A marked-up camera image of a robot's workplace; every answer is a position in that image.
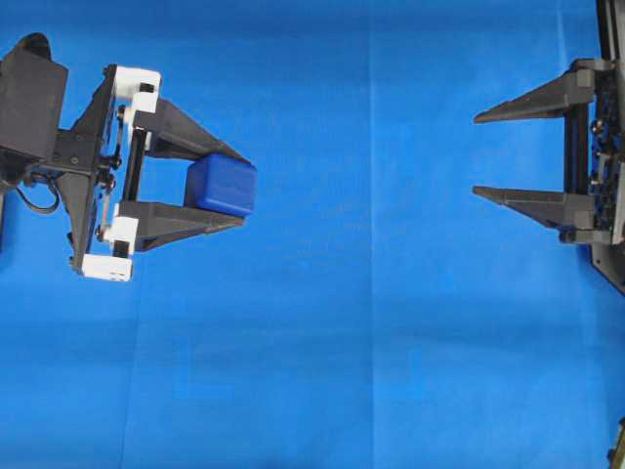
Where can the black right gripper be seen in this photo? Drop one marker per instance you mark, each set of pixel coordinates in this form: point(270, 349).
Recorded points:
point(593, 162)

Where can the black aluminium frame rail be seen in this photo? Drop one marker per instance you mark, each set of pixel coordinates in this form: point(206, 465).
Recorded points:
point(610, 14)

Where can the blue cube block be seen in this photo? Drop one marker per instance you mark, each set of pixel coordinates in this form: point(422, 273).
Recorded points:
point(222, 184)

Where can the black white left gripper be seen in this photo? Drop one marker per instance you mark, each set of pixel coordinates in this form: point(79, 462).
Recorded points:
point(102, 250)

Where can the blue table cloth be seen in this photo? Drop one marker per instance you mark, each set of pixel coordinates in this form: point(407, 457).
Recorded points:
point(372, 312)

